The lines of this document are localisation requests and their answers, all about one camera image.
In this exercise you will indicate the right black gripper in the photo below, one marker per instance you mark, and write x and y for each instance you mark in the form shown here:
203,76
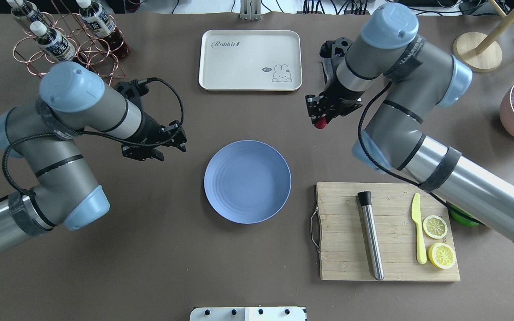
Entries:
340,101

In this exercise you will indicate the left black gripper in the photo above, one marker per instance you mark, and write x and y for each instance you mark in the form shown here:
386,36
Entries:
151,131

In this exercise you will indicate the blue round plate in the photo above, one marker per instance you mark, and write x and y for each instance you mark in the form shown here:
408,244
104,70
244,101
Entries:
247,182

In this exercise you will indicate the red strawberry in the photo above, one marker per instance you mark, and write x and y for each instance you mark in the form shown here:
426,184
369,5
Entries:
320,123

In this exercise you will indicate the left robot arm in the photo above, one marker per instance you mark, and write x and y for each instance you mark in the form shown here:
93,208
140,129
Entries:
53,184

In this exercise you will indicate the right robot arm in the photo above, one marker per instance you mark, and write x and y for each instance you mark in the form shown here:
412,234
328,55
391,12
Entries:
422,77

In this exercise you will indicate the steel muddler black tip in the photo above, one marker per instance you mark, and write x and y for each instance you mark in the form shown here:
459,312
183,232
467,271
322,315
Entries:
371,230

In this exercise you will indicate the cream rabbit tray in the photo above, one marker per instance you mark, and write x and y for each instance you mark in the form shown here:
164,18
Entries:
250,60

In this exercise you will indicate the front dark drink bottle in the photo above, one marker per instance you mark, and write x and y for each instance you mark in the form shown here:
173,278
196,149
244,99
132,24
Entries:
52,42

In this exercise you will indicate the dark drink bottle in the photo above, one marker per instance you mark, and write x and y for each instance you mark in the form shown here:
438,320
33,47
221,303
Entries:
25,13
101,25
52,42

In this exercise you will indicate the right dark drink bottle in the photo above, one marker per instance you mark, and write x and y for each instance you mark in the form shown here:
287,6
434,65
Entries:
101,25

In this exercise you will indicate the wooden cutting board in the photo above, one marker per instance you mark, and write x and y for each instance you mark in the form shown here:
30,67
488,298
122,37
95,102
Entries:
343,242

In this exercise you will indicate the yellow plastic knife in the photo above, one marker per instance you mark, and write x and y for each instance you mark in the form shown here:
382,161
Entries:
416,216

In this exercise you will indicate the wooden cup stand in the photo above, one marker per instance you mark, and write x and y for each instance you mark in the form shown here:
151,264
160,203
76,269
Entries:
480,51

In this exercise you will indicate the upper lemon half slice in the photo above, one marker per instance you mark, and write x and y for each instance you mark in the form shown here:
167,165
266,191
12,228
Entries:
435,227

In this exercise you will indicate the lemon half slice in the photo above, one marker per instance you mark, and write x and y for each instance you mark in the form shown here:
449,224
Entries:
441,255
435,227

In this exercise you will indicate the green lime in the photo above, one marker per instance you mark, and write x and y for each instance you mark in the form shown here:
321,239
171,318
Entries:
461,217

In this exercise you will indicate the left dark drink bottle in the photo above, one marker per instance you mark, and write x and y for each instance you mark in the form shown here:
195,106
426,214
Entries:
25,13

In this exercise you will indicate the lower lemon half slice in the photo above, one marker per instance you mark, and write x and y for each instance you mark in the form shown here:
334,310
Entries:
441,255

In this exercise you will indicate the copper wire bottle rack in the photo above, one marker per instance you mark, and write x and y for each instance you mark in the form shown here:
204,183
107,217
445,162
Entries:
89,54

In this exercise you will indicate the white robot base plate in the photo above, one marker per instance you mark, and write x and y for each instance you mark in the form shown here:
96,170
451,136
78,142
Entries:
256,313

